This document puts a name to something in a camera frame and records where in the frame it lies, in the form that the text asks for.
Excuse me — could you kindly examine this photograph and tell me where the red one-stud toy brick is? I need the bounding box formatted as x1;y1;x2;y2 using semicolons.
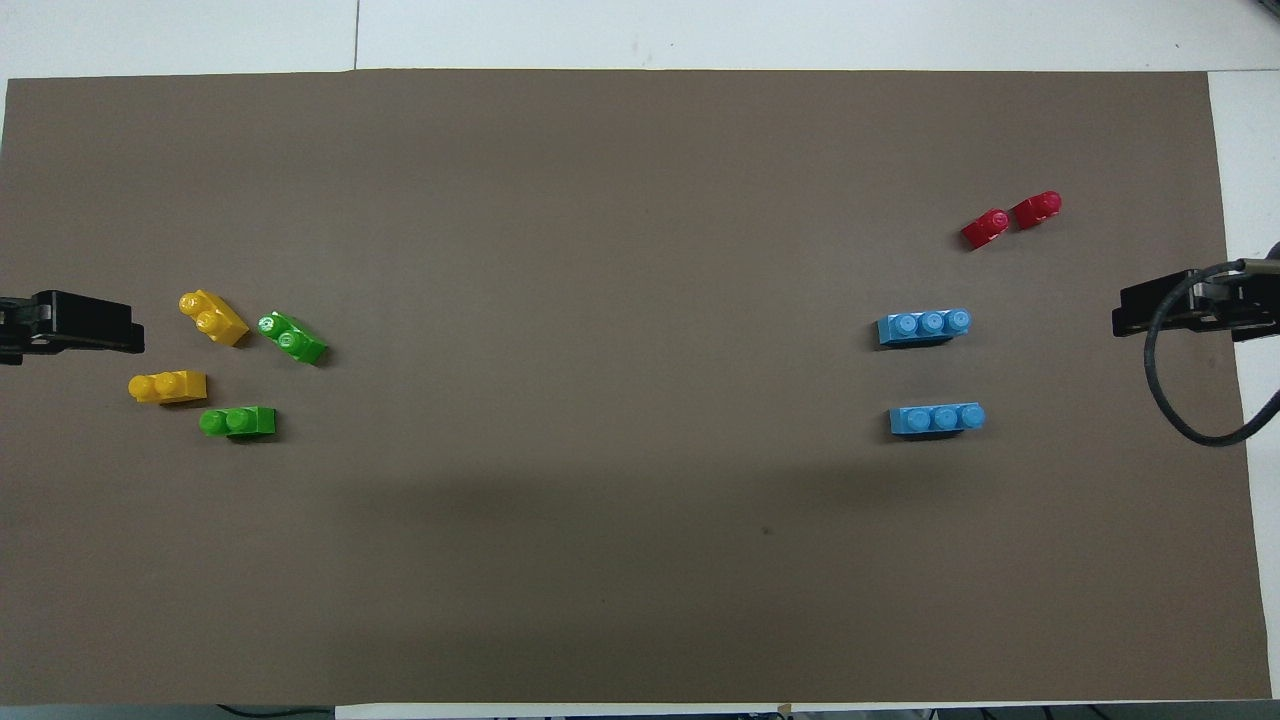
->
1012;190;1063;231
961;208;1011;251

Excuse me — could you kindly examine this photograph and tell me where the thin black cable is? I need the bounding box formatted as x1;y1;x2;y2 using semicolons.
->
215;703;336;720

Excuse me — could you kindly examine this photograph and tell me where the brown table mat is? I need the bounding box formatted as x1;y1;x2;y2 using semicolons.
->
0;68;1273;707

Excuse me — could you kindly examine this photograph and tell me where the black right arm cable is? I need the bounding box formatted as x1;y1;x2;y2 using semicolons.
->
1144;257;1280;448

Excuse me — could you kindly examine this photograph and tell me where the blue three-stud toy brick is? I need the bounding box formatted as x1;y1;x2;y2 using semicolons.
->
889;402;987;438
877;308;972;348

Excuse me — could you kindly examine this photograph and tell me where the yellow two-stud toy brick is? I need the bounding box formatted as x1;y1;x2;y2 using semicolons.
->
178;289;250;348
128;370;208;406

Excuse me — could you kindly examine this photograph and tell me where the green two-stud toy brick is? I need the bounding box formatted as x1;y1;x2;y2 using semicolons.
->
199;406;278;439
257;312;329;366

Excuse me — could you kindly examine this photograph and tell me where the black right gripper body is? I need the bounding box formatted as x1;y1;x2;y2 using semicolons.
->
1195;268;1280;331

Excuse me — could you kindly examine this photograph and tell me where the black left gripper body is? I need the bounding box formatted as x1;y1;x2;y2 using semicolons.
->
0;296;43;366

